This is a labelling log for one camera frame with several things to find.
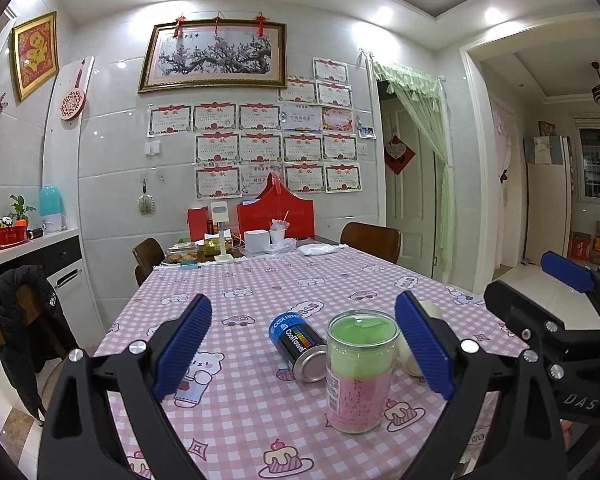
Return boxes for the small green potted plant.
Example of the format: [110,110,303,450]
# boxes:
[8,194,37,227]

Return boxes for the pink checked tablecloth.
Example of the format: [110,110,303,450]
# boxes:
[92,242,531,480]

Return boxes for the white kitchen cabinet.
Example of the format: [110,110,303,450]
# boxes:
[0,229,106,356]

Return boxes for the white square box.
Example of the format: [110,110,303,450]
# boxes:
[243,229,269,256]

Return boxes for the black metal can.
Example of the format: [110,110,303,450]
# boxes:
[268,311,329,385]

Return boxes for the brown wooden chair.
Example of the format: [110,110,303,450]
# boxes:
[132,237,167,287]
[340,222,403,265]

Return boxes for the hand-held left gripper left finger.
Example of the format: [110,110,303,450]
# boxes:
[37,293,214,480]

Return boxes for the clear food container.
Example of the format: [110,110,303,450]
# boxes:
[162,242,201,266]

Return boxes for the large red gift bag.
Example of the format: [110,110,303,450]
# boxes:
[236,174,316,241]

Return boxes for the white desk phone stand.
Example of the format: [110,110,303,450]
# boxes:
[209,201,235,263]

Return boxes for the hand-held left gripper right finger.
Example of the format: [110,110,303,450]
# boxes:
[394,290,567,480]

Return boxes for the red diamond door ornament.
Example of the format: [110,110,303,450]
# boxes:
[383,134,416,176]

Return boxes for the white plastic bag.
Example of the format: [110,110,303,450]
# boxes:
[300,242,341,257]

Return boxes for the green lace door curtain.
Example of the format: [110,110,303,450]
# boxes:
[371,57,456,275]

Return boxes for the round pink wooden paddle ornament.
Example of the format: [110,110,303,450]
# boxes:
[60,59,90,122]

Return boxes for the framed plum blossom painting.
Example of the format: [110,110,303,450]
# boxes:
[138,22,288,95]

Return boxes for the gold framed red picture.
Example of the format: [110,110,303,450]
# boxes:
[11,11,60,102]

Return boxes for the paper cup with straws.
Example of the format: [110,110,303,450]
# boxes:
[268,212,291,246]

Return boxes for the small red box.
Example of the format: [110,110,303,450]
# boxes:
[187,207,212,242]

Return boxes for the stacked cardboard boxes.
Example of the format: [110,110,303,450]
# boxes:
[569,220,600,267]

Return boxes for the white refrigerator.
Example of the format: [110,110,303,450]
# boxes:
[523,134,574,266]

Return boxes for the red bowl pot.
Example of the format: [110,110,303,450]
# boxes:
[0,225,29,253]

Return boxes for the hanging wall hook ornament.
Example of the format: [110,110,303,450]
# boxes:
[137,179,155,216]

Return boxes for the blue white thermos jug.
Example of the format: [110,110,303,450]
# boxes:
[39,185,65,234]

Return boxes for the white panel door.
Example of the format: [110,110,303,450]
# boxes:
[384,104,439,267]

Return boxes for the pink curtain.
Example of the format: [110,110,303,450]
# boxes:
[489,99,517,222]

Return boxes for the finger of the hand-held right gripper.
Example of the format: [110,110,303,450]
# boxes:
[540,250,600,312]
[483,280,583,363]

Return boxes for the white cup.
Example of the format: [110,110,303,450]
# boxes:
[397,300,444,379]

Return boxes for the group of wall certificates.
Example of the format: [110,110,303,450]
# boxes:
[147,57,366,201]

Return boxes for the black jacket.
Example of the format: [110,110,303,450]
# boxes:
[0,265,79,425]

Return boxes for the clear cup green pink contents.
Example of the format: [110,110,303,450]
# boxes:
[326,310,400,434]

